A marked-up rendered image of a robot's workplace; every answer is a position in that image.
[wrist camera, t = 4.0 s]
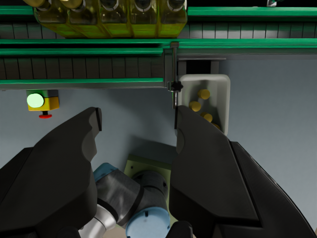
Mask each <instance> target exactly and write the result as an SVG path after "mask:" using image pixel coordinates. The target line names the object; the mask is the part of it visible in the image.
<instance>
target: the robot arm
mask: <svg viewBox="0 0 317 238"><path fill-rule="evenodd" d="M174 129H176V130H177V142H176V151H177V153H178V155H177V156H176V157H175V158H174V159H173V161H172V167H171V175H170V189H169V211H170V213H171V215H172V216H173V217H174V218H176V219H177V220H178V221H176V222H174V223H173V225H172V227H171V228H170V215H169V213H168V209H167V204H166V200H167V197H168V186H167V182H166V180H165V179H164V177H163V176H162V175H161V174H159V173H158V172H155V171H152V170H143V171H140V172H138V173H136V174H135V175H134V176H133V177H132V178H130V177H128V176H127V175H126V174H124V173H123V172H121V171H120V170H119V168H116V167H114V166H112V165H111V164H109V163H107V162H106V163H103V164H101V165H100V166H99V167H98V168H97V169H96V170H95V171H94V172H93V171H92V166H91V161H92V159H93V157H94V156H95V155H96V153H97V148H96V144H95V137H96V135H97V134H98V133H99V132H100V131H102V113H101V108H98V107H97V108H95V107H89V108H87V109H85V110H84V111H82V112H80V113H79V114H77V115H75V116H74V117H72V118H70V119H69V120H67V121H65V122H64V123H62V124H60V125H59V126H57V127H56V128H54V129H53V130H51V131H50V132H49V133H48V134H46V135H45V136H44V137H43V138H42V139H41V140H40V141H38V142H37V143H36V144H35V145H34V146H33V147H27V148H24V149H23V150H21V151H20V152H19V153H18V154H17V155H16V156H15V157H13V158H12V159H11V160H10V161H9V162H8V163H6V164H5V165H4V166H3V167H2V168H1V169H0V238H103V236H104V234H105V232H106V231H108V230H111V229H113V228H114V227H115V226H116V224H118V225H119V226H121V227H122V228H124V229H125V234H126V237H127V238H193V234H194V236H195V237H196V238H317V236H316V234H315V232H314V231H313V229H312V227H311V226H310V224H309V222H308V221H307V219H306V218H305V217H304V215H303V214H302V212H301V211H300V209H299V208H298V207H297V205H296V204H295V203H294V201H293V200H292V199H291V198H290V197H289V196H288V195H287V193H286V192H285V191H284V190H283V189H282V188H281V187H280V186H279V185H278V184H277V183H276V182H275V180H274V179H273V178H272V177H271V176H270V175H269V174H268V173H267V172H266V171H265V170H264V169H263V168H262V167H261V166H260V165H259V164H258V163H257V162H256V161H255V160H254V159H253V158H252V156H251V155H250V154H249V153H248V152H247V151H246V150H245V149H244V148H243V147H242V146H241V145H240V144H239V143H238V142H234V141H230V140H229V139H228V138H227V136H226V135H225V134H224V133H223V132H221V131H220V130H219V129H218V128H217V127H216V126H214V125H213V124H212V123H210V122H209V121H208V120H206V119H205V118H203V117H202V116H200V115H199V114H197V113H195V112H194V111H192V110H191V109H189V108H187V107H186V106H184V105H179V106H175V128H174Z"/></svg>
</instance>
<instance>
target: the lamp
mask: <svg viewBox="0 0 317 238"><path fill-rule="evenodd" d="M27 102H28V104H29V105H30V106H31V107H34V108H36V107H37V108H38V107H41V106H43V105H44V103H45V99H44V97H43V96H42V95H41V94H39V93H34V94H31V95H29V96H28V98H27Z"/></svg>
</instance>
